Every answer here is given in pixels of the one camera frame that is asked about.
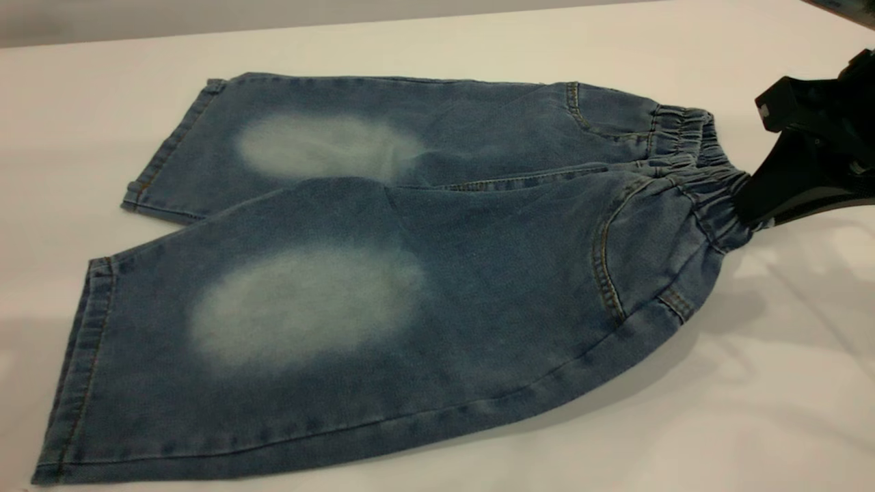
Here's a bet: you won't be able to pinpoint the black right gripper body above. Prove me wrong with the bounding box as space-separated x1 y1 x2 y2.
755 48 875 176

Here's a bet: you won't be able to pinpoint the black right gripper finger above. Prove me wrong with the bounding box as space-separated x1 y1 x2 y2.
733 133 875 226

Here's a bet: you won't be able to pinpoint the blue denim shorts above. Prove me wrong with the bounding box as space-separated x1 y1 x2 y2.
31 72 777 486

